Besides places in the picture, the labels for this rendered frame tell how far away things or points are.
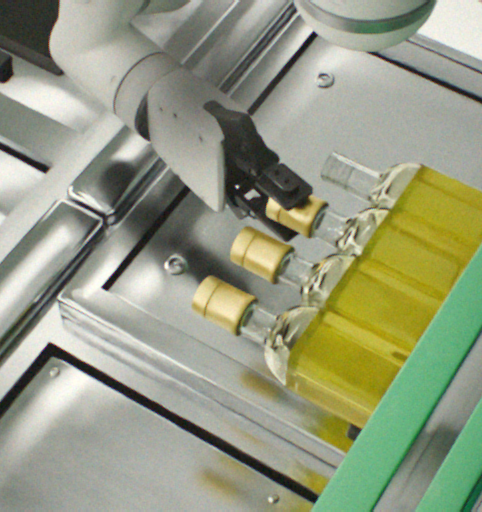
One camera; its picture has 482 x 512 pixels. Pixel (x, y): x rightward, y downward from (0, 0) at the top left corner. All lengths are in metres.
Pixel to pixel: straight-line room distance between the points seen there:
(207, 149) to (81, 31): 0.17
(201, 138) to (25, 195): 0.29
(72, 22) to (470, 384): 0.53
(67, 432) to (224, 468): 0.15
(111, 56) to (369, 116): 0.30
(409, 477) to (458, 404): 0.06
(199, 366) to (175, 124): 0.22
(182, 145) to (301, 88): 0.26
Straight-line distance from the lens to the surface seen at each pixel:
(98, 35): 1.21
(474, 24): 1.48
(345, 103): 1.39
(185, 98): 1.15
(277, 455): 1.18
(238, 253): 1.10
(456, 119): 1.39
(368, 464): 0.86
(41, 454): 1.20
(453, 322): 0.92
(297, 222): 1.12
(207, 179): 1.16
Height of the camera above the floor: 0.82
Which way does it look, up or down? 17 degrees up
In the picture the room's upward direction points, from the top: 63 degrees counter-clockwise
